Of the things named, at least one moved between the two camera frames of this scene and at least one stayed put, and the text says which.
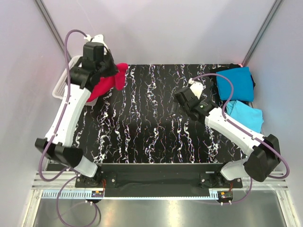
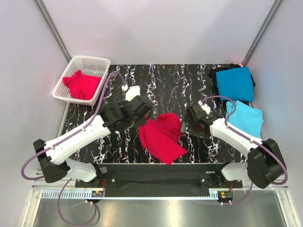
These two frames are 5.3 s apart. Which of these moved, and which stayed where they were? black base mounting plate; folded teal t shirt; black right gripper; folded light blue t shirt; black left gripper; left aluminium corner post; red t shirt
Moved: red t shirt; black right gripper; black left gripper
Stayed: folded light blue t shirt; left aluminium corner post; folded teal t shirt; black base mounting plate
